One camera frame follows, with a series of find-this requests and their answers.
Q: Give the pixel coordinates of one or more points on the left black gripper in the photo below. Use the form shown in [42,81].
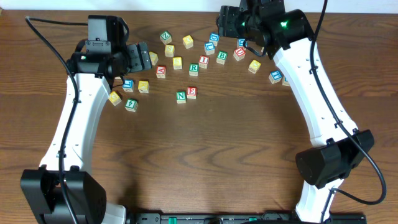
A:
[138,57]

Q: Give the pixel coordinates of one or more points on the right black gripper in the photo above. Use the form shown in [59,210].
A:
[226,23]

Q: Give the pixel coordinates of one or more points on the green R block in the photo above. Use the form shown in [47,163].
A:
[193,69]

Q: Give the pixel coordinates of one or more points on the green N block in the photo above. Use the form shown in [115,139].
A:
[181,97]

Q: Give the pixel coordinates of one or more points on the red E block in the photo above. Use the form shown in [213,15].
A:
[192,92]

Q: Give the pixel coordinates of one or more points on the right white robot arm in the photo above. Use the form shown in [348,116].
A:
[338,146]

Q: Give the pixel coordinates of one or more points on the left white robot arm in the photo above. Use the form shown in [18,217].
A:
[61,189]

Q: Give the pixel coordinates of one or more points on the yellow O block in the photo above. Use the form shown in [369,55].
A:
[154,58]

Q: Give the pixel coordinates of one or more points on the blue D block right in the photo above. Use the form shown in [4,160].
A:
[240,43]

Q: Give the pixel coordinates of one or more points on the blue d block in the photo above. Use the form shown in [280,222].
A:
[214,38]
[240,43]

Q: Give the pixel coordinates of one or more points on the blue D block left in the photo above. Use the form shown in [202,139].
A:
[214,38]

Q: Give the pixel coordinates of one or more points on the yellow block beside L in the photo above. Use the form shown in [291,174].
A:
[143,86]

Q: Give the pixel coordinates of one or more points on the blue L block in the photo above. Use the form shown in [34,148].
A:
[128,86]

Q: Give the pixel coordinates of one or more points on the yellow S block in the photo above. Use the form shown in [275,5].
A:
[169,50]

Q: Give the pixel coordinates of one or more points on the red U block right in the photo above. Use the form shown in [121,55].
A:
[239,53]

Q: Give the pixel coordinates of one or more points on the green Z block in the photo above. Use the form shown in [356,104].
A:
[165,37]

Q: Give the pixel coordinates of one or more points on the green B block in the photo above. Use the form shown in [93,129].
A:
[221,57]

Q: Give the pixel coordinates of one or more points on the yellow C block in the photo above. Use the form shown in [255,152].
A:
[115,98]

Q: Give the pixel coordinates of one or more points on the yellow block top centre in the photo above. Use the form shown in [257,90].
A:
[188,42]

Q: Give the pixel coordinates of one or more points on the green 4 block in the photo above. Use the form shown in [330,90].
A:
[131,105]

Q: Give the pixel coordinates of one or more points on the yellow block right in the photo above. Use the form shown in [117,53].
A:
[254,66]

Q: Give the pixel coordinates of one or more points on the red I block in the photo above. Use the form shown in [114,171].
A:
[203,61]

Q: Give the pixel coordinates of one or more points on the blue T block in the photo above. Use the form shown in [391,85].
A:
[275,77]

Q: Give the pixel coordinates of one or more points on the blue 5 block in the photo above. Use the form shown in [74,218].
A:
[285,82]

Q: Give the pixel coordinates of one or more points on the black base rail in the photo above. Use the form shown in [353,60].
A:
[156,218]

